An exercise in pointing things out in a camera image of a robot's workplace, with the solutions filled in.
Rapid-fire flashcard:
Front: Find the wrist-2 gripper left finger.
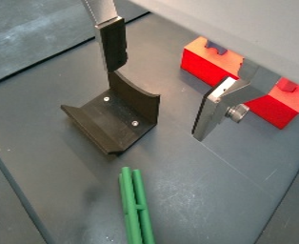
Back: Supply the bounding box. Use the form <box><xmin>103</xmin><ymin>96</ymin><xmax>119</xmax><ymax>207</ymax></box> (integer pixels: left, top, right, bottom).
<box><xmin>81</xmin><ymin>0</ymin><xmax>128</xmax><ymax>72</ymax></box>

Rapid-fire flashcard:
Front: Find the wrist-2 gripper right finger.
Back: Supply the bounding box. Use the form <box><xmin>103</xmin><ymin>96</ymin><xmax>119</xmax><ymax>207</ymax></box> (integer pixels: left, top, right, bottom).
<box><xmin>192</xmin><ymin>59</ymin><xmax>282</xmax><ymax>141</ymax></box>

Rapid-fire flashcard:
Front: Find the green three prong object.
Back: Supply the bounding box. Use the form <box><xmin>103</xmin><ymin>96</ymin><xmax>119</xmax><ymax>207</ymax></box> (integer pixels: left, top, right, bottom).
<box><xmin>119</xmin><ymin>167</ymin><xmax>155</xmax><ymax>244</ymax></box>

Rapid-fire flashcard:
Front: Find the red peg board block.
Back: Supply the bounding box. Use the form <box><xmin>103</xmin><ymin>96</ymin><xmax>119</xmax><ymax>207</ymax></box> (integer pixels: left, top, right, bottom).
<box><xmin>180</xmin><ymin>35</ymin><xmax>299</xmax><ymax>131</ymax></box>

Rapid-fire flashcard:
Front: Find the black curved fixture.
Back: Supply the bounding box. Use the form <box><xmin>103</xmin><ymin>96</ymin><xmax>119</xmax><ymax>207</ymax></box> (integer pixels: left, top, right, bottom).
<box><xmin>61</xmin><ymin>71</ymin><xmax>160</xmax><ymax>154</ymax></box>

